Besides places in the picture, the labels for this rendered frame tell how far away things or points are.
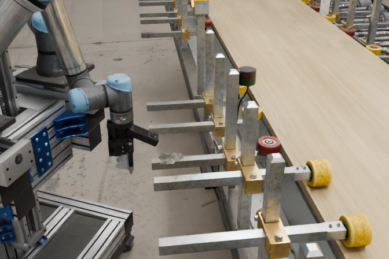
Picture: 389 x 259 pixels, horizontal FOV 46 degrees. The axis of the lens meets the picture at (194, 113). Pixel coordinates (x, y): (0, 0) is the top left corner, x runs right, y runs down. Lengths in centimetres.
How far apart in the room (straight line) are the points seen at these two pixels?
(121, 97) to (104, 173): 168
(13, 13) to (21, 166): 49
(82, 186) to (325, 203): 190
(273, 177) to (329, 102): 92
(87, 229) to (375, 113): 142
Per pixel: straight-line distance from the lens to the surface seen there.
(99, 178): 301
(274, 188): 111
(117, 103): 143
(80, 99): 140
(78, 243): 227
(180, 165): 158
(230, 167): 158
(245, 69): 151
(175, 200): 277
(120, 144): 150
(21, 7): 127
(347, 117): 186
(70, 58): 147
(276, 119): 177
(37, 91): 193
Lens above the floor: 174
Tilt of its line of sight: 28 degrees down
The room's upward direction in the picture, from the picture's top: straight up
